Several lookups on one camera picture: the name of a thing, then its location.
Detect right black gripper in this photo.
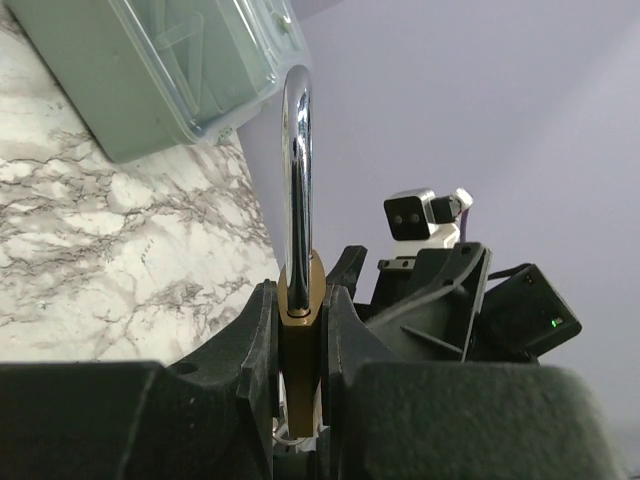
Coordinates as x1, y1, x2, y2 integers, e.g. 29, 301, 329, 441
327, 242, 582, 363

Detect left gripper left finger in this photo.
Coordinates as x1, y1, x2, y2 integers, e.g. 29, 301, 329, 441
1, 282, 277, 479

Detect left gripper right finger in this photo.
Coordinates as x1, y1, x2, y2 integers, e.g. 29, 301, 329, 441
323, 287, 626, 479

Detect brass padlock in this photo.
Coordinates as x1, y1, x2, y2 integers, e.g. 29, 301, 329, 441
278, 65, 327, 438

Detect silver padlock keys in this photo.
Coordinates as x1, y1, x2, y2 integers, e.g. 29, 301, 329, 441
272, 403, 312, 448

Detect translucent green plastic toolbox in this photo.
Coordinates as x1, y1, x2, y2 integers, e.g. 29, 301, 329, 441
8, 0, 310, 162

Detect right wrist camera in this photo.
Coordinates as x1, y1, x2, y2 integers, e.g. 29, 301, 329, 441
383, 188, 474, 258

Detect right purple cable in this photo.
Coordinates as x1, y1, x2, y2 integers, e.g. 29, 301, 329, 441
457, 209, 474, 246

